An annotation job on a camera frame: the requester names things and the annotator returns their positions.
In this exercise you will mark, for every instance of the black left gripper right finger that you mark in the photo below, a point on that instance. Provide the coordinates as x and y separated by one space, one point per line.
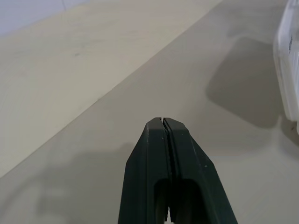
198 182

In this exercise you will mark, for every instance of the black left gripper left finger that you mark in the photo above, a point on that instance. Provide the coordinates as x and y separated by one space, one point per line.
144 177

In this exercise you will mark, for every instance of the translucent white plastic pencil case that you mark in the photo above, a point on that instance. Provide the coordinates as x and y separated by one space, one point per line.
287 58

